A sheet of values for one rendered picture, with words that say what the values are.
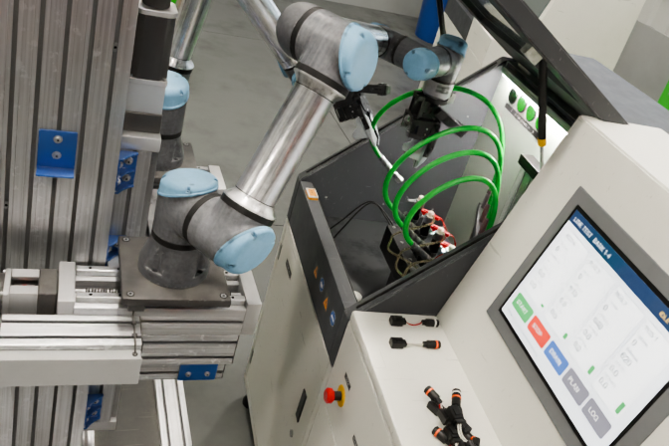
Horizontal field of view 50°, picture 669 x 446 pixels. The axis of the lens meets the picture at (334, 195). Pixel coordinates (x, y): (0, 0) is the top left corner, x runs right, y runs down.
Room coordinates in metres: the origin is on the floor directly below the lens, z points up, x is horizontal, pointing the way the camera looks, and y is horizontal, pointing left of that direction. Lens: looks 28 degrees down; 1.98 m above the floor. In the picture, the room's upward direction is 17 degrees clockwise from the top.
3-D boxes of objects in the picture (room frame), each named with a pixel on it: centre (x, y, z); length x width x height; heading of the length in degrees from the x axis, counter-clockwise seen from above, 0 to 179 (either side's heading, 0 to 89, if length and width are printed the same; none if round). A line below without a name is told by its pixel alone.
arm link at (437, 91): (1.78, -0.17, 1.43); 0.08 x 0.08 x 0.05
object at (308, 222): (1.72, -0.01, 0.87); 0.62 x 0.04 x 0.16; 21
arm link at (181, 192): (1.26, 0.28, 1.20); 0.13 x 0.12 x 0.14; 59
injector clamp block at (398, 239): (1.69, -0.28, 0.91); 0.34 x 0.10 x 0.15; 21
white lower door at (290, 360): (1.71, 0.00, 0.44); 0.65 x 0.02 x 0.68; 21
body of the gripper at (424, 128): (1.78, -0.17, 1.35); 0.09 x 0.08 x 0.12; 111
